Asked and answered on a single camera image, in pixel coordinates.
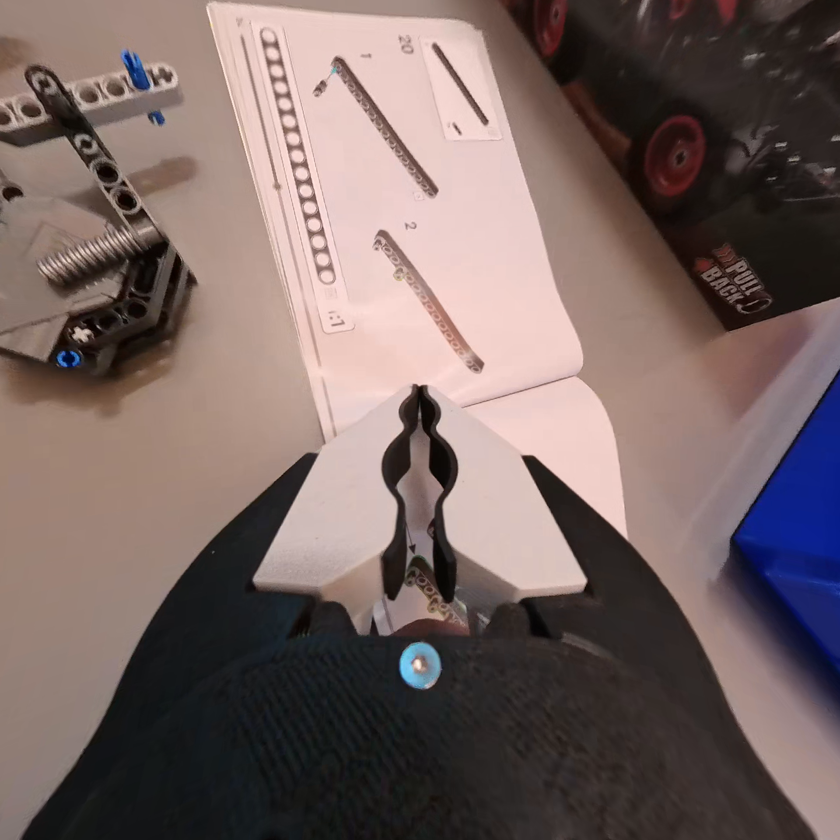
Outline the blue plastic bin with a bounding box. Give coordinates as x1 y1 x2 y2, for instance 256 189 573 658
728 367 840 664

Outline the partly built toy brick model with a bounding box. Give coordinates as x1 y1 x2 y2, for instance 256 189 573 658
0 49 198 378

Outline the white instruction booklet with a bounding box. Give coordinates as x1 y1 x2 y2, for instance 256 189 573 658
206 0 631 546

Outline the black toy set box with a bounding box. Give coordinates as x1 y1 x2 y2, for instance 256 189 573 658
499 0 840 332

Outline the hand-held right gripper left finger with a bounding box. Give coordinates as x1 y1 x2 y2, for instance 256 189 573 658
251 384 422 636

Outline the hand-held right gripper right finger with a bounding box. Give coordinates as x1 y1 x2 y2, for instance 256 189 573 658
420 385 588 634

